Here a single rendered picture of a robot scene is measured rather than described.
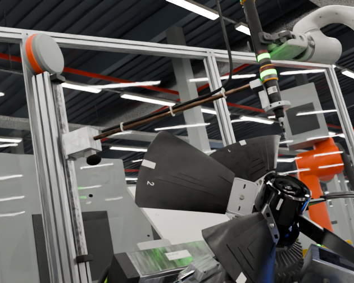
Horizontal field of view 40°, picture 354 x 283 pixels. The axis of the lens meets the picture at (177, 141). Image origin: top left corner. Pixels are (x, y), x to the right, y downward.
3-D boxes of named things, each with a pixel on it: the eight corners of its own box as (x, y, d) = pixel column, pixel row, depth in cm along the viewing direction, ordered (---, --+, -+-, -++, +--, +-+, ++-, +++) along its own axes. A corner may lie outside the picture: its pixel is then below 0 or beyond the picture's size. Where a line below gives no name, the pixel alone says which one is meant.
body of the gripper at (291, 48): (314, 50, 141) (287, 47, 135) (290, 66, 149) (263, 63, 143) (308, 27, 143) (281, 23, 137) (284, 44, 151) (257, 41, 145)
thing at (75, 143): (63, 158, 152) (59, 133, 154) (76, 161, 158) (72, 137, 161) (90, 149, 149) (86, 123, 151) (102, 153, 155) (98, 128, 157)
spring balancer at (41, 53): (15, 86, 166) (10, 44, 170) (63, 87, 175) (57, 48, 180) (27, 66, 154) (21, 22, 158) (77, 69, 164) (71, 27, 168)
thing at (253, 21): (259, 67, 134) (241, 1, 140) (262, 71, 137) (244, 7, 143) (271, 63, 133) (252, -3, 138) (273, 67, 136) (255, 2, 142)
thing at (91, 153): (84, 166, 150) (82, 151, 152) (91, 168, 154) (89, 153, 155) (98, 161, 149) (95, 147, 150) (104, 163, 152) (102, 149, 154)
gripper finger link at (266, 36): (285, 40, 135) (267, 37, 132) (277, 45, 138) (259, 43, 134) (282, 30, 136) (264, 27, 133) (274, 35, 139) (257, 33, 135)
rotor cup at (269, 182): (267, 249, 113) (287, 204, 107) (231, 210, 123) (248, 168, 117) (309, 240, 121) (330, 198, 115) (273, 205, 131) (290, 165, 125)
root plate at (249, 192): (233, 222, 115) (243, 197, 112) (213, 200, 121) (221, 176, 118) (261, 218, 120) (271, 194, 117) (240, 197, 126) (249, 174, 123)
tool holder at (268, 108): (255, 113, 130) (246, 80, 133) (262, 118, 137) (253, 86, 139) (288, 102, 127) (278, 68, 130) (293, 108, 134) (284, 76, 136)
